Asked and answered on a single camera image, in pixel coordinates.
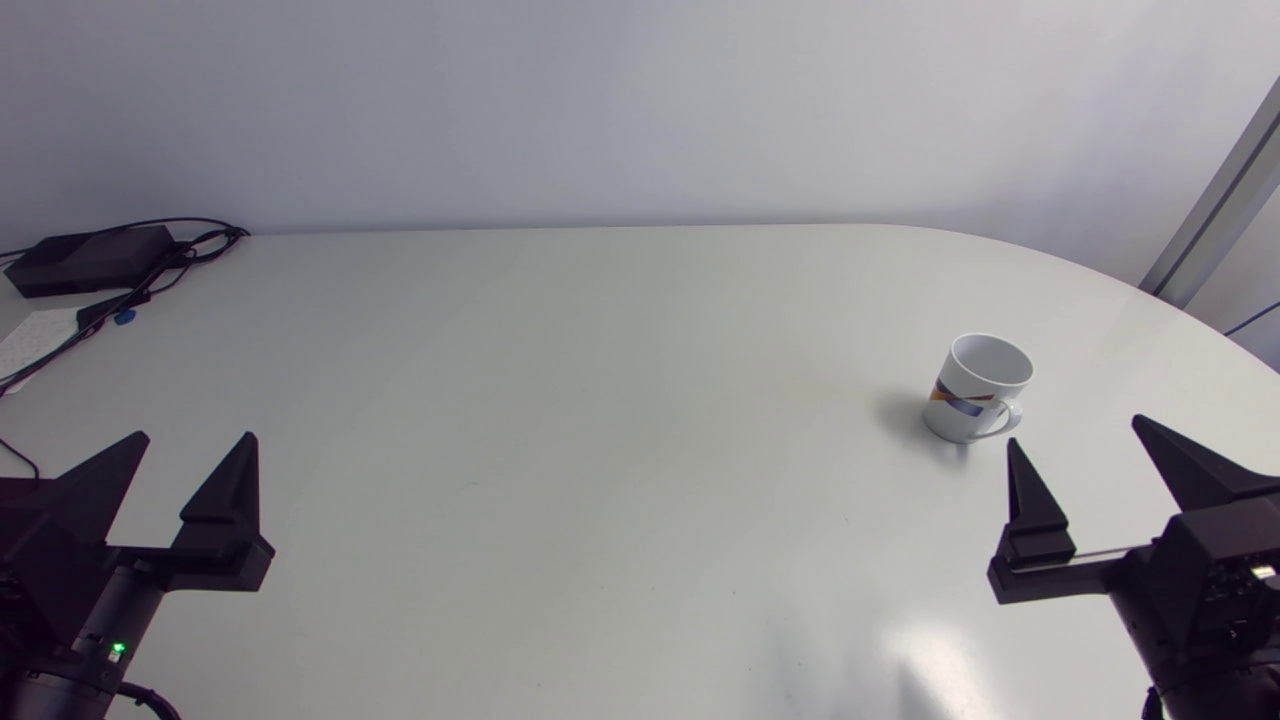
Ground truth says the black power brick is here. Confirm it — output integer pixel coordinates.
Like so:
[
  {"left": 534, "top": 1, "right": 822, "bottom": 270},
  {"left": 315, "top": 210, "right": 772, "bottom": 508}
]
[{"left": 4, "top": 225, "right": 179, "bottom": 299}]

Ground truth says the white mug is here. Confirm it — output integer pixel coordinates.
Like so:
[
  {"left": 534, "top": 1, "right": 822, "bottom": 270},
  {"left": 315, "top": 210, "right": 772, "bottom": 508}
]
[{"left": 921, "top": 333, "right": 1035, "bottom": 445}]

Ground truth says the thick black cable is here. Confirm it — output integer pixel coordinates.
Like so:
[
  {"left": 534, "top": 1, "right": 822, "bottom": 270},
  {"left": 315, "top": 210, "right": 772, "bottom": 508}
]
[{"left": 0, "top": 226, "right": 251, "bottom": 397}]

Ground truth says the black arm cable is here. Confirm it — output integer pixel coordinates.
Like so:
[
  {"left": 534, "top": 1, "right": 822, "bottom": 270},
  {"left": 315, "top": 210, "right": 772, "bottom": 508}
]
[{"left": 112, "top": 680, "right": 185, "bottom": 720}]

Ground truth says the white paper sheet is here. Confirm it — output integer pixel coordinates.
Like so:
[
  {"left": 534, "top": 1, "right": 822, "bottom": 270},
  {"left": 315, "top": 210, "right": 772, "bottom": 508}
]
[{"left": 0, "top": 308, "right": 81, "bottom": 383}]

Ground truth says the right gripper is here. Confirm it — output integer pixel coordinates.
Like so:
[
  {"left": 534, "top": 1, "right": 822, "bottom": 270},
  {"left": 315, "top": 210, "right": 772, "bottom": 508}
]
[{"left": 987, "top": 414, "right": 1280, "bottom": 653}]

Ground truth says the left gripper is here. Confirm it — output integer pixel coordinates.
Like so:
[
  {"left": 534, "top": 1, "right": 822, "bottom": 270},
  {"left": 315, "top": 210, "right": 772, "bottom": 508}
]
[{"left": 0, "top": 431, "right": 276, "bottom": 661}]

